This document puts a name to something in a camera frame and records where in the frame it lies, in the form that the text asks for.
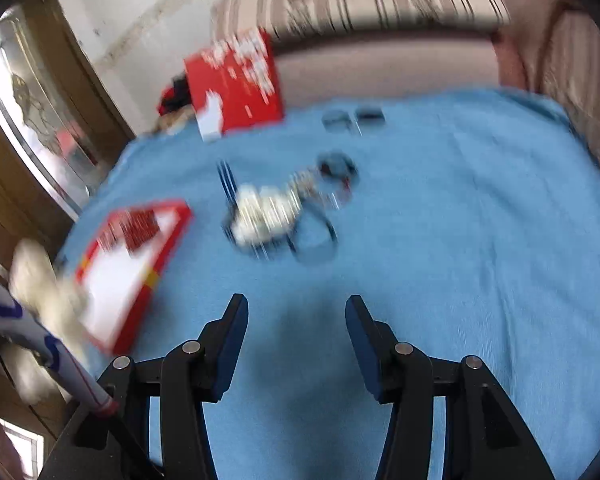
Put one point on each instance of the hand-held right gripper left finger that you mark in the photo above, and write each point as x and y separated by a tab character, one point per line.
232	340

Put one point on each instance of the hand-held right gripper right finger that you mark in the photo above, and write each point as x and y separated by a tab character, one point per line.
361	345

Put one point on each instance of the red cardboard box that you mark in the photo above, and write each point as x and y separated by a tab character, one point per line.
115	290

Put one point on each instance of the white floral scrunchie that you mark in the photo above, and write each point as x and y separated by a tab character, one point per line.
260	215

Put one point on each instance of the blue blanket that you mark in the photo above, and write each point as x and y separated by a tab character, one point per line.
430	260

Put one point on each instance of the dark red scrunchie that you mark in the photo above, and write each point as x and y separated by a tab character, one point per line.
135	230

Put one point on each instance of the white tube with blue marks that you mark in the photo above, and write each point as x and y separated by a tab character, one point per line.
70	370

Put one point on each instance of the cream fuzzy cloth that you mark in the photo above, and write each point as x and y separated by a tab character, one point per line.
35	280

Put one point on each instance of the patterned brown cloth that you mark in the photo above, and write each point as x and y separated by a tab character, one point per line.
172	122

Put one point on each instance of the black hair clip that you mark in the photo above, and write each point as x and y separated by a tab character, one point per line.
370	116

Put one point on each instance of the red box lid cat print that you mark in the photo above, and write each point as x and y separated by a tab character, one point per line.
240	90

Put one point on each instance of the black and red clothes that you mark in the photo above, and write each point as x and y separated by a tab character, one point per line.
177	95

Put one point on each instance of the pink beige mattress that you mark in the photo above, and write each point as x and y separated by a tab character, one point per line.
380	65

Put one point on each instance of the wooden door with glass panel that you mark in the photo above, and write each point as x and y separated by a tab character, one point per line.
25	110

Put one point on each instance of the patterned beige sofa cushion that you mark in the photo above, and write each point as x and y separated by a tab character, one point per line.
570	60

